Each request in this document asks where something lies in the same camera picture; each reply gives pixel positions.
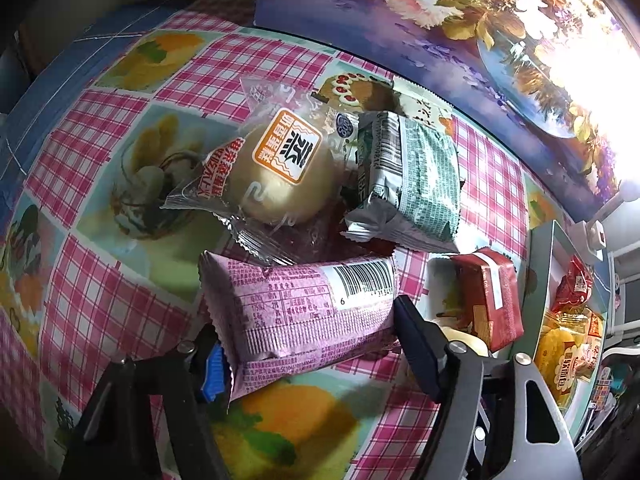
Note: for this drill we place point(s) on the teal cardboard tray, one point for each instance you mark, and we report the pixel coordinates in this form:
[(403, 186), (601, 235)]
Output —
[(540, 270)]

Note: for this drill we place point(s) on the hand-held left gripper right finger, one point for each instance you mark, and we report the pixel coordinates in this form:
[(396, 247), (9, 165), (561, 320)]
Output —
[(420, 355)]

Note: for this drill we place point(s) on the green and white snack packet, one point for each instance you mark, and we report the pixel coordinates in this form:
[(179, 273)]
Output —
[(420, 185)]

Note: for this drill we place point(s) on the flower painting poster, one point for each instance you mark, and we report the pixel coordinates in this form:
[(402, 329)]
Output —
[(400, 35)]

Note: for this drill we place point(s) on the red snack packet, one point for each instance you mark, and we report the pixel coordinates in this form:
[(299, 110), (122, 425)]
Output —
[(490, 290)]

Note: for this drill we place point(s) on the small red cartoon packet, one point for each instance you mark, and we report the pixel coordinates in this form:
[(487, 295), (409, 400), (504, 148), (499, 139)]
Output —
[(572, 282)]

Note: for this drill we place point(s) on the white folding chair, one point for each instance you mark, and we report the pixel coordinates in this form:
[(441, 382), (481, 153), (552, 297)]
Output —
[(625, 337)]

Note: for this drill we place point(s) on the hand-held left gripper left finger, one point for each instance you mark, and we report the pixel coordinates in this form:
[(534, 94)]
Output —
[(212, 375)]

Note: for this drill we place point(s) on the purple snack packet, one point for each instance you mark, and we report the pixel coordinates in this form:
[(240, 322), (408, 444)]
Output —
[(300, 320)]

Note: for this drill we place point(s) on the white switch adaptor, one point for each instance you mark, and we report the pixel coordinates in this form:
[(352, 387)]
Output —
[(592, 240)]

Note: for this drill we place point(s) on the clear pale pastry packet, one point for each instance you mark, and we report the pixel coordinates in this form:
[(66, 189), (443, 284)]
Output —
[(465, 340)]

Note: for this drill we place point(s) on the clear yellow pastry packet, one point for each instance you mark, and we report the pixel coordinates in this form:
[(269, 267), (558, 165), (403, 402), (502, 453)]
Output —
[(555, 350)]

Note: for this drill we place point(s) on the clear bun packet orange label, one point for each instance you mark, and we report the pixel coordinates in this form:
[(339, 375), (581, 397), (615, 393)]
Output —
[(280, 185)]

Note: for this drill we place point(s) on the white packet with orange print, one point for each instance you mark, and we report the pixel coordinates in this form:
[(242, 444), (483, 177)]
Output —
[(425, 107)]

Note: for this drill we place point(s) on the orange printed bread packet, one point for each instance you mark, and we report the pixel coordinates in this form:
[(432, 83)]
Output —
[(595, 325)]

